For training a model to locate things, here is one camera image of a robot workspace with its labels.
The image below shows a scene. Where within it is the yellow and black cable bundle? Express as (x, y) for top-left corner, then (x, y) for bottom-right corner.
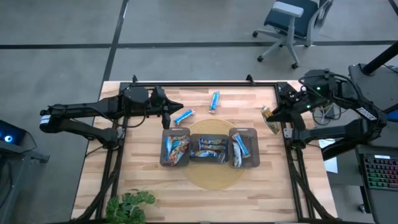
(310, 104), (341, 126)

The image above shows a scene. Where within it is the orange-label chewy granola bar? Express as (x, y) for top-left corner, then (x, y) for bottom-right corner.
(231, 133), (251, 159)

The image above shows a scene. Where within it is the black diagonal beam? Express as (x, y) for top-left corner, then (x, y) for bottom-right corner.
(321, 136), (368, 162)

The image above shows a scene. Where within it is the green brown granola bar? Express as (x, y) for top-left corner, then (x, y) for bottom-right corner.
(261, 105), (281, 135)

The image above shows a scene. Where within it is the round woven yellow placemat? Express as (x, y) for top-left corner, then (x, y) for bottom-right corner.
(180, 119), (246, 191)

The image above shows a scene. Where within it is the grey equipment cart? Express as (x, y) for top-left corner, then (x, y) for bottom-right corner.
(0, 144), (50, 224)

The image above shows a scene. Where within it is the white paper sheet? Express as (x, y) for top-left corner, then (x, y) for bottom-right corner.
(317, 138), (339, 174)

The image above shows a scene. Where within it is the backlit computer keyboard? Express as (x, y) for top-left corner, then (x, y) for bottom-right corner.
(362, 154), (398, 191)

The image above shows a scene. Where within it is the oatmeal raisin granola bar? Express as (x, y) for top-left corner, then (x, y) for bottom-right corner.
(190, 149), (219, 158)
(198, 144), (226, 152)
(198, 138), (226, 146)

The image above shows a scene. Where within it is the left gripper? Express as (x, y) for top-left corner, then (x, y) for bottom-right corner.
(150, 86), (184, 118)

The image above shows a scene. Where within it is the green leafy plant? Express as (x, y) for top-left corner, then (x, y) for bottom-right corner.
(105, 188), (155, 224)

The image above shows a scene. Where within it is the grey desk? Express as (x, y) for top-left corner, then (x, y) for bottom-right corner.
(348, 63), (398, 224)

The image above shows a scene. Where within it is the red-ended chewy granola bar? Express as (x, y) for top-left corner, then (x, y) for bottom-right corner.
(172, 144), (189, 166)

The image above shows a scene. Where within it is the black support pole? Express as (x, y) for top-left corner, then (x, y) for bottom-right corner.
(362, 40), (398, 75)

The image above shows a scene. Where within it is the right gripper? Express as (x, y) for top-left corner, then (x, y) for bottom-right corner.
(266, 88), (308, 123)

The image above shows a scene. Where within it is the translucent grey plastic bin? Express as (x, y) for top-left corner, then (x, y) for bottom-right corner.
(228, 127), (261, 169)
(190, 133), (230, 164)
(160, 126), (192, 168)

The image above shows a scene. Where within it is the black computer with blue light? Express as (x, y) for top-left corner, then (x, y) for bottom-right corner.
(0, 119), (28, 147)

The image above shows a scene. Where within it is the light blue red-ended granola bar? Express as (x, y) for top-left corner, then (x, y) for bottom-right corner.
(170, 136), (190, 149)

